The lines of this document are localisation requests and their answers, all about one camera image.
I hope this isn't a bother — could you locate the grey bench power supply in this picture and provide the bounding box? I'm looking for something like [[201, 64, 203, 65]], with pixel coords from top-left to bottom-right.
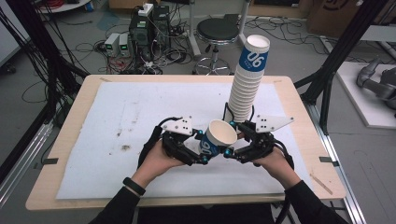
[[118, 32, 133, 58], [104, 32, 121, 58]]

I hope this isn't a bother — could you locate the white plug adapter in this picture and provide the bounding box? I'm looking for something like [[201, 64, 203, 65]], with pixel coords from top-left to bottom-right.
[[137, 3, 155, 18]]

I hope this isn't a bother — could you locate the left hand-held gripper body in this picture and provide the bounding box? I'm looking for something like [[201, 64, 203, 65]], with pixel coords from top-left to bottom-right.
[[161, 115, 204, 166]]

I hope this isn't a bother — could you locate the black wire cup holder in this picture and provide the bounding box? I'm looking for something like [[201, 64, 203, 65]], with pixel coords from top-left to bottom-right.
[[221, 102, 256, 126]]

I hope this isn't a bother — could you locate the brown cardboard box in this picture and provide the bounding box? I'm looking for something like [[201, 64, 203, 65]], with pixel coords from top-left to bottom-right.
[[306, 0, 366, 39]]

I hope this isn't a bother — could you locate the blue label paper cup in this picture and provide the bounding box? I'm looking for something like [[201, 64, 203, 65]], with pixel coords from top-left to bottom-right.
[[199, 119, 239, 159]]

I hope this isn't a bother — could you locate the white floor platform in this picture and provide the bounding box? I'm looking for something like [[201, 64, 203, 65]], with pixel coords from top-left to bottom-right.
[[335, 61, 396, 131]]

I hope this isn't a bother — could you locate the tan tape strip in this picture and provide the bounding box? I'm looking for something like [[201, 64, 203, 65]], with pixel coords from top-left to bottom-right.
[[309, 173, 333, 196]]

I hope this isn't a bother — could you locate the black frame post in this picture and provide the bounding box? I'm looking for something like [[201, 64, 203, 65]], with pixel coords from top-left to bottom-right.
[[0, 0, 90, 185], [293, 0, 390, 135]]

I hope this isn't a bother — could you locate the person's right hand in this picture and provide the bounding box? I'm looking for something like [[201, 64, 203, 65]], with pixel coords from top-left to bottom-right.
[[252, 147, 302, 190]]

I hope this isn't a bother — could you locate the person's left hand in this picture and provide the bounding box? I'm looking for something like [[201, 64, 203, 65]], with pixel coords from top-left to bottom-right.
[[131, 140, 187, 189]]

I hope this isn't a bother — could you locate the stack of white paper cups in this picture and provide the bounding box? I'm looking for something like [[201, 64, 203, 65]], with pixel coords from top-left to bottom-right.
[[227, 34, 271, 124]]

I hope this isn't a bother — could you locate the black round stool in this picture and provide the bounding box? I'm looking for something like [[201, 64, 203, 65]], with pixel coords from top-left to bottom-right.
[[192, 17, 241, 77]]

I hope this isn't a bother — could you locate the aluminium floor rail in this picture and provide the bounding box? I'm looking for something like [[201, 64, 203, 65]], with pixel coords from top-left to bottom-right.
[[305, 102, 368, 224], [0, 120, 54, 208]]

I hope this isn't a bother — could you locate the black wristband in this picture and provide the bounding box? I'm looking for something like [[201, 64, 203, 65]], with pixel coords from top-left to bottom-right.
[[122, 176, 147, 197]]

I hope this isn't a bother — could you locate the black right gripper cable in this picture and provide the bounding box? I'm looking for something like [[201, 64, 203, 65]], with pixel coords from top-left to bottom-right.
[[273, 139, 295, 224]]

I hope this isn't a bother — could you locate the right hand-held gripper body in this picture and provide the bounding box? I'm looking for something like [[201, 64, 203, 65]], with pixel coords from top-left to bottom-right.
[[234, 115, 295, 163]]

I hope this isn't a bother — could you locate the white table mat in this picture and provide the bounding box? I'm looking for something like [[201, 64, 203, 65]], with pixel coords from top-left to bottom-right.
[[55, 81, 314, 201]]

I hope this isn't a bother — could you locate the black computer tower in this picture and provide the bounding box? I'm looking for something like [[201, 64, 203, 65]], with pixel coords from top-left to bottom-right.
[[128, 4, 172, 62]]

